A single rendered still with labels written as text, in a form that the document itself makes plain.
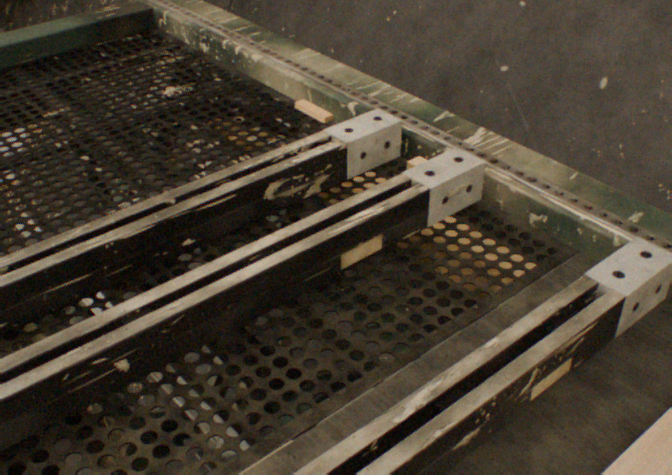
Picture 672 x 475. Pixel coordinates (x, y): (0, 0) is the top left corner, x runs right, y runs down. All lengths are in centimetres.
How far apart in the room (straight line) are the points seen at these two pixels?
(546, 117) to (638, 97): 26
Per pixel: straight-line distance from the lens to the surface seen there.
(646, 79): 218
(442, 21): 253
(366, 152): 131
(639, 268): 106
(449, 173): 120
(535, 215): 122
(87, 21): 194
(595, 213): 119
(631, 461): 90
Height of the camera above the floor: 198
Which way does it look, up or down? 49 degrees down
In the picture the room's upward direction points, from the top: 81 degrees counter-clockwise
